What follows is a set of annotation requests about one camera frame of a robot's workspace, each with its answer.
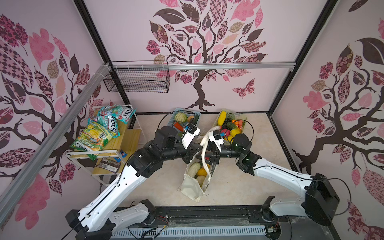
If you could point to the yellow bell pepper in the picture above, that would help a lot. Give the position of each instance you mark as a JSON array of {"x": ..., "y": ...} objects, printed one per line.
[{"x": 229, "y": 138}]

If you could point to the orange carrot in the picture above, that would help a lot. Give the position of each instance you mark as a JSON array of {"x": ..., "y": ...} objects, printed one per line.
[{"x": 179, "y": 126}]

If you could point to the white radish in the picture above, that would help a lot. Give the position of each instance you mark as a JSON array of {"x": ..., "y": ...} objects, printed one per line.
[{"x": 193, "y": 169}]

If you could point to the green plastic basket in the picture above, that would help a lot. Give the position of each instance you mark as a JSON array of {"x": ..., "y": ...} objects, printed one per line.
[{"x": 240, "y": 118}]

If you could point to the pink dragon fruit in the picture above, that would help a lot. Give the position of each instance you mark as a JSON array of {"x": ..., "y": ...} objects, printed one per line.
[{"x": 225, "y": 133}]

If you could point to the cream canvas grocery tote bag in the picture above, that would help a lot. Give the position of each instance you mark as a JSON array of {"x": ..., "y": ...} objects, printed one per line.
[{"x": 190, "y": 186}]

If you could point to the cream pear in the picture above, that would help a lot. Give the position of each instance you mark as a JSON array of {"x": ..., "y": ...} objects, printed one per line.
[{"x": 200, "y": 180}]

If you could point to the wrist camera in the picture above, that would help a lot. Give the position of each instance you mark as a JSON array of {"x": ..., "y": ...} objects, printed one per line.
[
  {"x": 216, "y": 137},
  {"x": 190, "y": 131}
]

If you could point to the blue plastic basket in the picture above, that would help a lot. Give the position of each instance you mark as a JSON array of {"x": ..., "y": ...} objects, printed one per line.
[{"x": 195, "y": 121}]

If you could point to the green yellow snack bag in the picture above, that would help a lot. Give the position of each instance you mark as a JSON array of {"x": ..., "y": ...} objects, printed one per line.
[{"x": 93, "y": 138}]

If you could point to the yellow corn cob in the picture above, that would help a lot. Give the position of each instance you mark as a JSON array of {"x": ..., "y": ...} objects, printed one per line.
[{"x": 222, "y": 117}]

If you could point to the green cabbage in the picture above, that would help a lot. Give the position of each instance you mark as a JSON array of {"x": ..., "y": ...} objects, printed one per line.
[{"x": 180, "y": 117}]

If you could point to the dark chocolate bar packet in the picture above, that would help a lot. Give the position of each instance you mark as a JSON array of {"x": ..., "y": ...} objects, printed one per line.
[{"x": 109, "y": 165}]

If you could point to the white slotted cable duct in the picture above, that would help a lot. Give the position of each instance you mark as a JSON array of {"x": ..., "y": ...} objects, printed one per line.
[{"x": 191, "y": 233}]

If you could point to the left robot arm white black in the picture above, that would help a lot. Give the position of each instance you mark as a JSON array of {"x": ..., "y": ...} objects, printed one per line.
[{"x": 101, "y": 218}]

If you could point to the yellow lemon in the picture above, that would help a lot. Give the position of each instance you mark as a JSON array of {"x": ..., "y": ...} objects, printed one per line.
[{"x": 235, "y": 132}]

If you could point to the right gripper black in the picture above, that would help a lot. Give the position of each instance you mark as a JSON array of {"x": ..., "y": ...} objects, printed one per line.
[{"x": 216, "y": 154}]

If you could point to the fox's candy bag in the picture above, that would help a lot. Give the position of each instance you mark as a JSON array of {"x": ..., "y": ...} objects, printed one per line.
[
  {"x": 119, "y": 112},
  {"x": 108, "y": 122}
]

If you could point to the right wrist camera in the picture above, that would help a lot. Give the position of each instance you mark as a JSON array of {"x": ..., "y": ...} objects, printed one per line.
[{"x": 216, "y": 137}]

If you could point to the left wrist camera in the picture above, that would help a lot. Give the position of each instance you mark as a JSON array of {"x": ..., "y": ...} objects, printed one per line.
[{"x": 190, "y": 131}]

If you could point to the white wooden shelf rack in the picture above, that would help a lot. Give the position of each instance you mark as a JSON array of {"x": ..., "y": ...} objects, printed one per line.
[{"x": 132, "y": 136}]

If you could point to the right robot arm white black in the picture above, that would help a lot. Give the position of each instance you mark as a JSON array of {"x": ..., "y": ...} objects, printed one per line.
[{"x": 316, "y": 199}]

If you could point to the blue snack packet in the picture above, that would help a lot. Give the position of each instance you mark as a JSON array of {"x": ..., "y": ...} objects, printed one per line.
[{"x": 120, "y": 157}]

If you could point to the wrinkled yellow orange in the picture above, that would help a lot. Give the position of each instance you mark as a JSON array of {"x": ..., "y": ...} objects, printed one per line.
[{"x": 202, "y": 172}]

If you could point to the Fox's candy bag upper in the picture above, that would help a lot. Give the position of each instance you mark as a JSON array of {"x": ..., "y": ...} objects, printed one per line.
[{"x": 119, "y": 112}]

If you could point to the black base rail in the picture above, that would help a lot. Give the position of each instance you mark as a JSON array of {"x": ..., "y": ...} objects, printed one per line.
[{"x": 282, "y": 228}]

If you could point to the black wire wall basket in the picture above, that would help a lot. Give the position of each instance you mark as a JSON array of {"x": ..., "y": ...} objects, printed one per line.
[{"x": 139, "y": 77}]

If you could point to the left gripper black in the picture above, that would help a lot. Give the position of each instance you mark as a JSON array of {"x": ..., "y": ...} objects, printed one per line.
[{"x": 190, "y": 151}]

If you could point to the Fox's candy bag lower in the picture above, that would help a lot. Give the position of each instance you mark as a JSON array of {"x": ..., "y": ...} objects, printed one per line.
[{"x": 108, "y": 122}]

